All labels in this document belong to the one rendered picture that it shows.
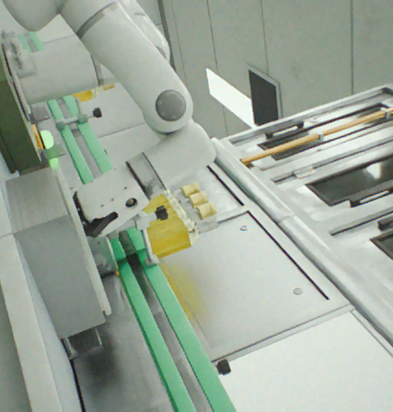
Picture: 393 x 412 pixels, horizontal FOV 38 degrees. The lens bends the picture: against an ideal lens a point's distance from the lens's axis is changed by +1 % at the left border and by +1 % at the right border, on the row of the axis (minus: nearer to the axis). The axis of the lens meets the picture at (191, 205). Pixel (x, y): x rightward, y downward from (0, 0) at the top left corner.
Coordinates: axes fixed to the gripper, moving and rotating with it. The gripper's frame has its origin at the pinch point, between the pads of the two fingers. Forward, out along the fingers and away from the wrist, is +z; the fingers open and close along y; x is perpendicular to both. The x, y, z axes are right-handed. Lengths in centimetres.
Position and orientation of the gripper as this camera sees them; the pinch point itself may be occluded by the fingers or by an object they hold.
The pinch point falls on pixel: (57, 230)
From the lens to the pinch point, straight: 94.1
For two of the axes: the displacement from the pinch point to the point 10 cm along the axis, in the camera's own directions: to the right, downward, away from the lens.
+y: -3.5, -4.9, 8.0
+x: -3.9, -7.0, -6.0
